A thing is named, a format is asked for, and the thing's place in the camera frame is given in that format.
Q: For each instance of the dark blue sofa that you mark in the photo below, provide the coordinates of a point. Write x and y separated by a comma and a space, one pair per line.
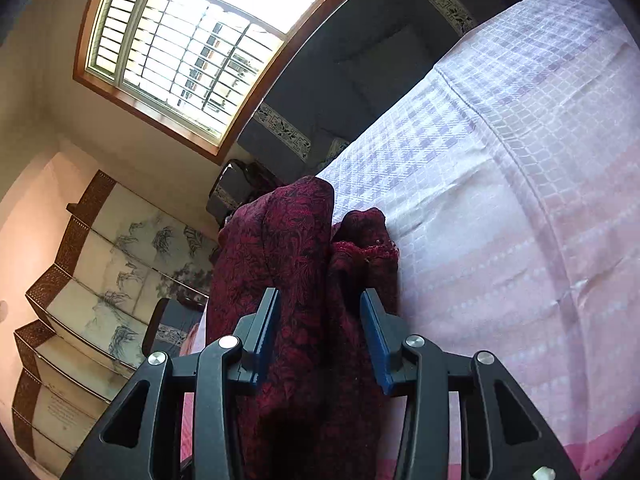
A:
360, 65

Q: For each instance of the wood framed barred window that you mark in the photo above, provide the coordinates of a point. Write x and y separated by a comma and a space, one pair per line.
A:
195, 45

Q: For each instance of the pink and purple checkered bedsheet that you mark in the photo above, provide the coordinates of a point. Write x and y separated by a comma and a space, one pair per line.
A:
500, 185

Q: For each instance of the painted folding screen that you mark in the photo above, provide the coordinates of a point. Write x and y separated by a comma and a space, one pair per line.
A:
100, 290

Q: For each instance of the dark red patterned garment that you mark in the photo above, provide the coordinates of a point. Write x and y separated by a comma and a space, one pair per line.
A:
300, 280

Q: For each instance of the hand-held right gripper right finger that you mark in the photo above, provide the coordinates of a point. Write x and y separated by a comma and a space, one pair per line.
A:
376, 340

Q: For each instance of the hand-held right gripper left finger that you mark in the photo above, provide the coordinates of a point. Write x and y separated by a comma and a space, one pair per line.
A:
266, 327

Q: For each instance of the dark wooden armchair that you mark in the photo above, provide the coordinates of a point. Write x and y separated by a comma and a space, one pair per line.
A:
235, 187

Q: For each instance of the dark cushioned stool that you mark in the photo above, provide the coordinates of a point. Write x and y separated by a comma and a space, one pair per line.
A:
167, 327

